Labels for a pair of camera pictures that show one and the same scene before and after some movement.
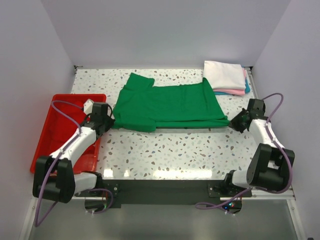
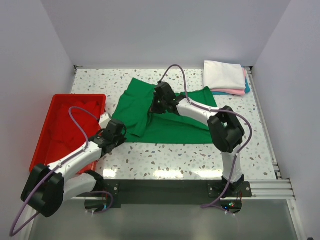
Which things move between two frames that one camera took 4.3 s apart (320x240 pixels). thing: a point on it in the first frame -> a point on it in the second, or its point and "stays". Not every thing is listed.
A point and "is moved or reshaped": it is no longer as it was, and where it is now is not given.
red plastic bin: (63, 117) stays
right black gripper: (233, 123) -> (154, 109)
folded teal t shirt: (247, 86) stays
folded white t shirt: (224, 76) stays
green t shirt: (141, 106) is moved or reshaped
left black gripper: (110, 123) -> (121, 140)
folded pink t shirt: (236, 92) stays
